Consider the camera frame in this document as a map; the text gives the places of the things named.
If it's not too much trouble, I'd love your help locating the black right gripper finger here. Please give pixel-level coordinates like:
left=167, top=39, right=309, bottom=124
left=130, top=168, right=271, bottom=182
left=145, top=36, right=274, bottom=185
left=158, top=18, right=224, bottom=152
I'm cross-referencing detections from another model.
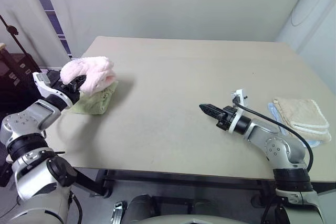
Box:
left=200, top=108, right=223, bottom=120
left=198, top=103, right=224, bottom=115

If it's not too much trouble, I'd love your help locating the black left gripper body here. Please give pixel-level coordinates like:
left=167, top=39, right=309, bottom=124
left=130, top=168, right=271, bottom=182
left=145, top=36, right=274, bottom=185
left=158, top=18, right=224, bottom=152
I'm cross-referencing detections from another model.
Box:
left=47, top=70, right=82, bottom=107

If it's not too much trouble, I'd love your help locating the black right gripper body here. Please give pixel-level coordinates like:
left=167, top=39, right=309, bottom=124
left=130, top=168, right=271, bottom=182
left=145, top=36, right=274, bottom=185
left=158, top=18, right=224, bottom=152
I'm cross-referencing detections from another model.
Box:
left=215, top=105, right=238, bottom=132

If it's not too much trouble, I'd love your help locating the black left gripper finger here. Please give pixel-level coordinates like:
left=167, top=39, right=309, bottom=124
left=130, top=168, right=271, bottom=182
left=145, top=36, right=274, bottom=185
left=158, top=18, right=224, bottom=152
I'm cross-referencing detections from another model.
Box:
left=68, top=75, right=87, bottom=91

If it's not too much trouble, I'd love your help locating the pink towel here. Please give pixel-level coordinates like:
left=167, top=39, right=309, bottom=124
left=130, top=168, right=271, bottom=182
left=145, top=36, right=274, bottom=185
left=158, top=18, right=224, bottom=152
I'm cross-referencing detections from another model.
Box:
left=59, top=55, right=116, bottom=95

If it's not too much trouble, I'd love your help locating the green folded towel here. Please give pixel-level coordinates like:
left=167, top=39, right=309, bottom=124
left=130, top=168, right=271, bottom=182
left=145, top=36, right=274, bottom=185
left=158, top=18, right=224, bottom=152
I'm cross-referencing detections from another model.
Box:
left=70, top=81, right=119, bottom=116

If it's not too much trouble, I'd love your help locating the blue folded towel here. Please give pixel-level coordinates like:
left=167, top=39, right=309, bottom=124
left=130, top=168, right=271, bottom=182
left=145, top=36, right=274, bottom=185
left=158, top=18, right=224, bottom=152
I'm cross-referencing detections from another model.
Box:
left=267, top=102, right=322, bottom=148

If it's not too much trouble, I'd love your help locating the beige folded towel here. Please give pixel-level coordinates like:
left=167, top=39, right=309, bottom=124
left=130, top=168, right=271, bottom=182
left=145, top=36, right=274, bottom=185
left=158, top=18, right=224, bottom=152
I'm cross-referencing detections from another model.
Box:
left=272, top=98, right=332, bottom=143

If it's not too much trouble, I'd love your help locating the dark drawer cabinet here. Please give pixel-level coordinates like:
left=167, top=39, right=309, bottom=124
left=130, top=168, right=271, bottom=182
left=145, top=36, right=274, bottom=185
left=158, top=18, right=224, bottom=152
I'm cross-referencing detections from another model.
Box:
left=0, top=48, right=49, bottom=120

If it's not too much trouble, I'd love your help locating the window blind strip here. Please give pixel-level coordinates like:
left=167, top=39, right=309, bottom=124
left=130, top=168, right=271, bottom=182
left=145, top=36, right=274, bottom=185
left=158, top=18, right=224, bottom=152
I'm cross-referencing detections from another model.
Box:
left=26, top=0, right=73, bottom=58

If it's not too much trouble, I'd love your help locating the black pole stand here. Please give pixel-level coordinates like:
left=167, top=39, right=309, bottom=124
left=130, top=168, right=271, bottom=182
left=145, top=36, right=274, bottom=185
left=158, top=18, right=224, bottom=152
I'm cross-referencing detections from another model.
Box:
left=0, top=14, right=40, bottom=72

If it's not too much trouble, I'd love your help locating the silver robot torso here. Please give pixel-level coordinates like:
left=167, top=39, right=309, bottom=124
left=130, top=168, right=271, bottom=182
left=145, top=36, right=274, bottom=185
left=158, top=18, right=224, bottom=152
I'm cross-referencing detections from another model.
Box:
left=0, top=195, right=336, bottom=224

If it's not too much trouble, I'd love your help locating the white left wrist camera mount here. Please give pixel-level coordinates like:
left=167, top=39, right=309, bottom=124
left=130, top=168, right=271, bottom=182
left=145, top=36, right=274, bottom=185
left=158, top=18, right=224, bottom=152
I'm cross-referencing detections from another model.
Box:
left=33, top=71, right=73, bottom=104

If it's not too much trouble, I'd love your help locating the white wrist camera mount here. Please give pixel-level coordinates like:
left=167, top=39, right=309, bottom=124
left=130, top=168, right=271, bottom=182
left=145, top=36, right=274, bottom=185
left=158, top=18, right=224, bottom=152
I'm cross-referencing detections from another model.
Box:
left=227, top=89, right=249, bottom=133
left=33, top=71, right=73, bottom=104

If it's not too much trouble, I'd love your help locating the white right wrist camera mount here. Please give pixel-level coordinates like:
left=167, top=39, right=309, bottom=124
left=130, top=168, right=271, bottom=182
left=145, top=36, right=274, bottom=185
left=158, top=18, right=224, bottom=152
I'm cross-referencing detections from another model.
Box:
left=227, top=89, right=249, bottom=133

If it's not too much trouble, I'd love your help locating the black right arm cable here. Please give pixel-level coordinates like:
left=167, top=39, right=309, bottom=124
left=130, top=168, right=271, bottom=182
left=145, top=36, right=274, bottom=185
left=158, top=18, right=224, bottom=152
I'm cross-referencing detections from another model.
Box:
left=232, top=95, right=315, bottom=174

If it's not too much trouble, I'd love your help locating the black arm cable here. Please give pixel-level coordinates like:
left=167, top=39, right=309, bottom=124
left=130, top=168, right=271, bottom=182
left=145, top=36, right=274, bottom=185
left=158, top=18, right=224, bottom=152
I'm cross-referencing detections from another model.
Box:
left=68, top=191, right=83, bottom=224
left=232, top=95, right=315, bottom=174

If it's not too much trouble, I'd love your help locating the black table frame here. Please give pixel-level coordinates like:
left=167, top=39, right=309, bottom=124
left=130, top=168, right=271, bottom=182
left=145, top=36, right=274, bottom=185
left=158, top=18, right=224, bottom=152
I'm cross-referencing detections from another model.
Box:
left=70, top=167, right=336, bottom=209

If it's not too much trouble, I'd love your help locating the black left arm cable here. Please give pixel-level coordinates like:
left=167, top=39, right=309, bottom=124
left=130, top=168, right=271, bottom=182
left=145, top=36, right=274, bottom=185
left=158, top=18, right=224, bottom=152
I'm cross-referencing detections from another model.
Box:
left=68, top=191, right=83, bottom=224

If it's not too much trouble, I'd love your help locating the silver metal bracket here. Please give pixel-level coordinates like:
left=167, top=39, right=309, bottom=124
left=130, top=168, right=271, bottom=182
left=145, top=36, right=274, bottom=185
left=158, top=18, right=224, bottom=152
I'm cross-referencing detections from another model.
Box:
left=112, top=200, right=125, bottom=224

